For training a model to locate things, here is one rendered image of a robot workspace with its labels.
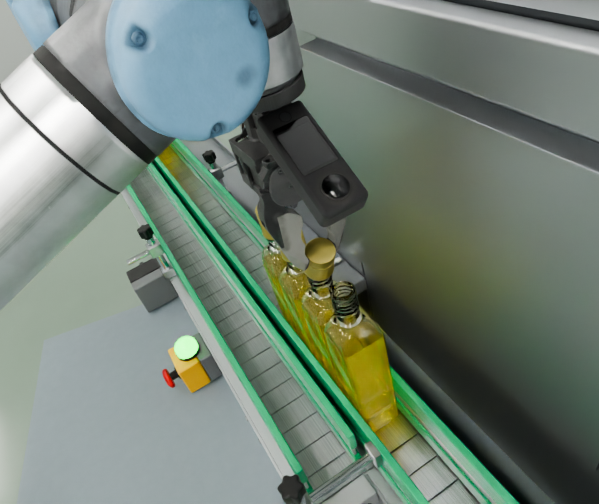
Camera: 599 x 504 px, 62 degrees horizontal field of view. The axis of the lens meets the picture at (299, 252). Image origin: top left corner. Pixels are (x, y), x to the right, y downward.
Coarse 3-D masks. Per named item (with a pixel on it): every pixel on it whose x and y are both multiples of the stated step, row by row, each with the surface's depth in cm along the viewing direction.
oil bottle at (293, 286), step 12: (288, 276) 66; (300, 276) 66; (288, 288) 66; (300, 288) 65; (288, 300) 70; (300, 300) 66; (300, 312) 68; (300, 324) 71; (300, 336) 76; (312, 348) 73
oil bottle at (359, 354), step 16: (336, 320) 59; (368, 320) 58; (336, 336) 58; (352, 336) 57; (368, 336) 58; (336, 352) 60; (352, 352) 57; (368, 352) 59; (384, 352) 60; (336, 368) 65; (352, 368) 59; (368, 368) 61; (384, 368) 62; (352, 384) 61; (368, 384) 62; (384, 384) 64; (352, 400) 66; (368, 400) 64; (384, 400) 66; (368, 416) 67; (384, 416) 69
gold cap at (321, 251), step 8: (312, 240) 56; (320, 240) 56; (328, 240) 56; (312, 248) 55; (320, 248) 55; (328, 248) 55; (312, 256) 55; (320, 256) 55; (328, 256) 55; (312, 264) 55; (320, 264) 55; (328, 264) 55; (312, 272) 57; (320, 272) 56; (328, 272) 57; (320, 280) 58
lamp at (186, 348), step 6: (186, 336) 96; (180, 342) 94; (186, 342) 94; (192, 342) 94; (174, 348) 95; (180, 348) 93; (186, 348) 93; (192, 348) 94; (198, 348) 95; (180, 354) 93; (186, 354) 93; (192, 354) 94; (186, 360) 94
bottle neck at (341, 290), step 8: (336, 288) 56; (344, 288) 56; (352, 288) 55; (336, 296) 55; (344, 296) 57; (352, 296) 54; (336, 304) 55; (344, 304) 55; (352, 304) 55; (336, 312) 56; (344, 312) 56; (352, 312) 56; (360, 312) 58; (344, 320) 57; (352, 320) 57; (360, 320) 58
